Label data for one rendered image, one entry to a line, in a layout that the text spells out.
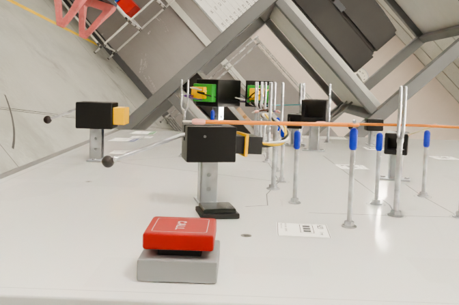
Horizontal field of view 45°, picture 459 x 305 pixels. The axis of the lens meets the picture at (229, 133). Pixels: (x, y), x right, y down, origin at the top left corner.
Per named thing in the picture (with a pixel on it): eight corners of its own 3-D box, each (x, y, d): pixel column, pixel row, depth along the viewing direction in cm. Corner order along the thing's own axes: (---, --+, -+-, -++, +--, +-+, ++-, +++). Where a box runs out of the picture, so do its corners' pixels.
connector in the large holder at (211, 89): (216, 102, 130) (216, 84, 130) (207, 102, 128) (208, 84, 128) (197, 101, 134) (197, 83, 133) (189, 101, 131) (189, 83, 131)
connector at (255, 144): (216, 149, 66) (217, 132, 66) (254, 151, 68) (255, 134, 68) (223, 153, 63) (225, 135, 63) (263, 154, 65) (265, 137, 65)
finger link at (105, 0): (104, 46, 103) (120, -3, 103) (89, 38, 96) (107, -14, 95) (70, 34, 103) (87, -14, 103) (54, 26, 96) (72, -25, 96)
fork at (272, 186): (268, 190, 73) (272, 82, 72) (263, 187, 75) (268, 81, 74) (282, 190, 74) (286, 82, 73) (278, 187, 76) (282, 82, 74)
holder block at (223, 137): (181, 157, 66) (182, 123, 66) (227, 157, 67) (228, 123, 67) (186, 162, 62) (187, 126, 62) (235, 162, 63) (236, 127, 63)
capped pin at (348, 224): (338, 226, 56) (343, 119, 55) (348, 224, 57) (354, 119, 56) (349, 229, 55) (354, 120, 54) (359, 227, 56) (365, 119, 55)
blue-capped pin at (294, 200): (286, 201, 67) (289, 129, 66) (298, 201, 67) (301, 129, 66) (290, 204, 65) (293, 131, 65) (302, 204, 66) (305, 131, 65)
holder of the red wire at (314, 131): (328, 146, 127) (330, 99, 126) (324, 153, 114) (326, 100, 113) (306, 144, 128) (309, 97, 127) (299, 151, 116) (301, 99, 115)
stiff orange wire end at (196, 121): (182, 123, 54) (182, 117, 54) (356, 127, 56) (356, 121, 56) (182, 124, 52) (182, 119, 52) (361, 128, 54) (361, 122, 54)
